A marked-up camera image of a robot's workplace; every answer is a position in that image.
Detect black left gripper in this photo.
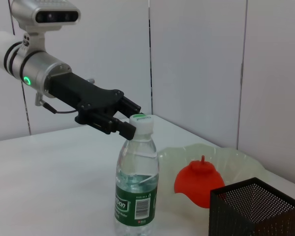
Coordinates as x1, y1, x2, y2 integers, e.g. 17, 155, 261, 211
49, 72, 142, 141

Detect clear water bottle green label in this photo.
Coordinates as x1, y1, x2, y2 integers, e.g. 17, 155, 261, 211
112, 114, 160, 236

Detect red-orange toy orange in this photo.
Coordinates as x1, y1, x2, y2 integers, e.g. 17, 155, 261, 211
174, 154, 226, 209

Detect clear green glass fruit plate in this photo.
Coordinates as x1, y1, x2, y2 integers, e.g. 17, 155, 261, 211
157, 143, 266, 197

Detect black mesh pen holder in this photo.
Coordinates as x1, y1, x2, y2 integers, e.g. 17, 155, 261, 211
208, 177, 295, 236

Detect left gripper thin black cable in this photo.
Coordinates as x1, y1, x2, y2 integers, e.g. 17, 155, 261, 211
34, 92, 79, 115

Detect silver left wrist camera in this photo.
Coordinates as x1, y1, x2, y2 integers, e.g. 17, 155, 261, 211
9, 0, 81, 34

